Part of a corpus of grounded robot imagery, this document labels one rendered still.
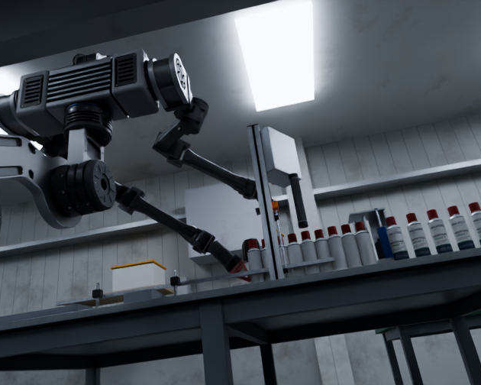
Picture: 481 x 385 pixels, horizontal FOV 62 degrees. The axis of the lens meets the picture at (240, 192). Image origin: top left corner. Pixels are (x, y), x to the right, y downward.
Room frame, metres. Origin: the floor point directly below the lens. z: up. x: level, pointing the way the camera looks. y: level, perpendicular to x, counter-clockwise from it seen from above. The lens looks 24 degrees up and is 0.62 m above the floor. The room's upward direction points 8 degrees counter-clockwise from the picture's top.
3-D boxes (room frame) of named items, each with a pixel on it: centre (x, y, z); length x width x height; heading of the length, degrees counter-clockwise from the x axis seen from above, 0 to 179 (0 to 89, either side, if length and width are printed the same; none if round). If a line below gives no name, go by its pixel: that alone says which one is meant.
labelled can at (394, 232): (1.43, -0.54, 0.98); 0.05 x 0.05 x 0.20
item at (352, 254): (1.45, -0.38, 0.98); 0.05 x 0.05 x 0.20
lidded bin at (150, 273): (4.30, 1.22, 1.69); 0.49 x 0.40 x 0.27; 83
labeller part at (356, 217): (1.54, -0.49, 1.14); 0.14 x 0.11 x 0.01; 83
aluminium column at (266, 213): (1.34, -0.08, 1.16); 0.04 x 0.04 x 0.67; 83
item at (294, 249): (1.48, -0.17, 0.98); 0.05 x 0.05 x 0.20
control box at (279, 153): (1.39, -0.16, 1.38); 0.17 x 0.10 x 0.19; 138
